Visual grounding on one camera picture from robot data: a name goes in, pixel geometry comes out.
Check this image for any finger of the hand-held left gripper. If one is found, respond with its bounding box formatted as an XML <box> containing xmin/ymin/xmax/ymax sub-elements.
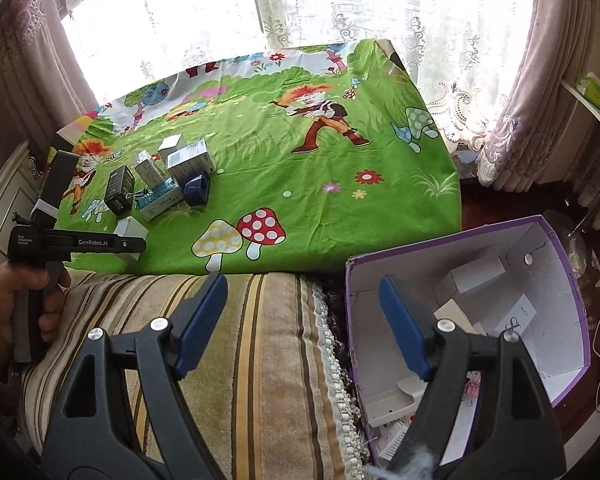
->
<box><xmin>112</xmin><ymin>236</ymin><xmax>147</xmax><ymax>261</ymax></box>

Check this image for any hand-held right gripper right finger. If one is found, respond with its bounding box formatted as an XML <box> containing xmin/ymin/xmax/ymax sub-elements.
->
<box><xmin>378</xmin><ymin>275</ymin><xmax>567</xmax><ymax>480</ymax></box>

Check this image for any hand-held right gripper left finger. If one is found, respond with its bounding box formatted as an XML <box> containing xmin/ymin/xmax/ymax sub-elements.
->
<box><xmin>40</xmin><ymin>272</ymin><xmax>229</xmax><ymax>480</ymax></box>

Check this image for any cream carton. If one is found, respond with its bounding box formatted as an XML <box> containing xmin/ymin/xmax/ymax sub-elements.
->
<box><xmin>432</xmin><ymin>299</ymin><xmax>476</xmax><ymax>333</ymax></box>

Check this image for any teal carton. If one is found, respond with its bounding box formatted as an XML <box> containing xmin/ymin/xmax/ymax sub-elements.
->
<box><xmin>136</xmin><ymin>177</ymin><xmax>185</xmax><ymax>222</ymax></box>

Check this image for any dark carton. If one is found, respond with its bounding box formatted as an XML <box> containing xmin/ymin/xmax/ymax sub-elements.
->
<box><xmin>104</xmin><ymin>165</ymin><xmax>136</xmax><ymax>216</ymax></box>

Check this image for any pile of medicine cartons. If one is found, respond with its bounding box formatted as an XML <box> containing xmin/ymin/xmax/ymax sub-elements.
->
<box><xmin>114</xmin><ymin>134</ymin><xmax>216</xmax><ymax>261</ymax></box>

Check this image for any white printed carton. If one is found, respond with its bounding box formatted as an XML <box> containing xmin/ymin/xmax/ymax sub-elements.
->
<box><xmin>500</xmin><ymin>294</ymin><xmax>538</xmax><ymax>333</ymax></box>

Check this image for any purple cardboard box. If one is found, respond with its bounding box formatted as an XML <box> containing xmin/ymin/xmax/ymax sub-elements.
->
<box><xmin>344</xmin><ymin>215</ymin><xmax>592</xmax><ymax>466</ymax></box>

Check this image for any cream carved nightstand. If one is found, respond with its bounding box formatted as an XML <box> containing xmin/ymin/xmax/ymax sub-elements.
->
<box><xmin>0</xmin><ymin>140</ymin><xmax>48</xmax><ymax>266</ymax></box>

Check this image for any striped beige blanket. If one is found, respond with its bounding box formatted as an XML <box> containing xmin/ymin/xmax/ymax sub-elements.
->
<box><xmin>20</xmin><ymin>270</ymin><xmax>376</xmax><ymax>480</ymax></box>

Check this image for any green cartoon printed sheet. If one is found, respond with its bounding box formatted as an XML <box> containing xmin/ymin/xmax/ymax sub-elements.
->
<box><xmin>32</xmin><ymin>37</ymin><xmax>463</xmax><ymax>276</ymax></box>

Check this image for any pink patterned drape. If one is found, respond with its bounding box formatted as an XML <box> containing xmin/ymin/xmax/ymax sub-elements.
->
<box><xmin>0</xmin><ymin>0</ymin><xmax>98</xmax><ymax>161</ymax></box>
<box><xmin>475</xmin><ymin>0</ymin><xmax>600</xmax><ymax>196</ymax></box>

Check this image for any clear plastic bag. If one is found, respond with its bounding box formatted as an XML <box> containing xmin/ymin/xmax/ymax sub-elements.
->
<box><xmin>555</xmin><ymin>210</ymin><xmax>593</xmax><ymax>273</ymax></box>

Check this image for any green tissue pack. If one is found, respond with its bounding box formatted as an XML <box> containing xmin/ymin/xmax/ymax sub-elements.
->
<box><xmin>576</xmin><ymin>72</ymin><xmax>600</xmax><ymax>111</ymax></box>

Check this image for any white lace sheer curtain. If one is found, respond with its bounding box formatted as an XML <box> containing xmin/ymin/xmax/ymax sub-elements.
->
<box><xmin>55</xmin><ymin>0</ymin><xmax>536</xmax><ymax>151</ymax></box>

